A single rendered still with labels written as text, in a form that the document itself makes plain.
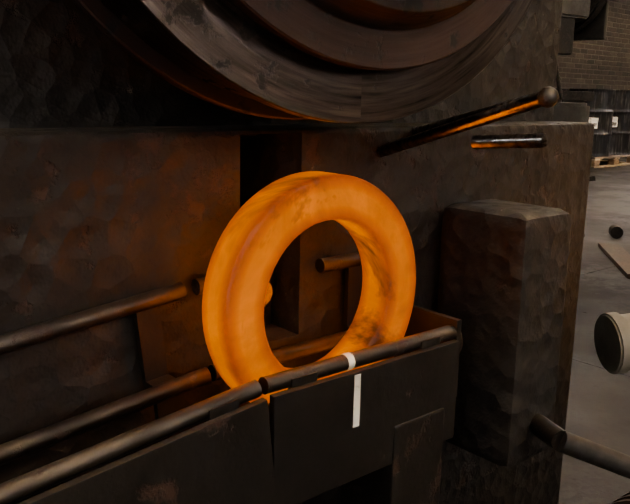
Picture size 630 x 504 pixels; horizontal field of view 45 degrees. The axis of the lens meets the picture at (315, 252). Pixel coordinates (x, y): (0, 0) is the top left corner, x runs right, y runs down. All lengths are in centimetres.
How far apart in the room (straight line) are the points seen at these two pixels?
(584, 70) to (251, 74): 1239
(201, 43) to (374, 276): 25
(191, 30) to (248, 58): 4
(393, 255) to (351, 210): 6
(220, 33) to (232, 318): 18
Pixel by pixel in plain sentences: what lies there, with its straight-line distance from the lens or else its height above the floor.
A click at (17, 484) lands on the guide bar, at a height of 70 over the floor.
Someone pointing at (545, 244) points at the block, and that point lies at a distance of 70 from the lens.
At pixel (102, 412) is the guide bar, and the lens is 52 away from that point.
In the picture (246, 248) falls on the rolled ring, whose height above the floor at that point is 80.
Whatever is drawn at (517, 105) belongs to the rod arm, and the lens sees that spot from 54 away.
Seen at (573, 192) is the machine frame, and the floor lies 79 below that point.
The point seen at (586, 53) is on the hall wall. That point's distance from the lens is 1283.
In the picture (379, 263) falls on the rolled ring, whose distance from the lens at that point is 59.
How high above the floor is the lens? 90
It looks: 12 degrees down
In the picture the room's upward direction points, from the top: 1 degrees clockwise
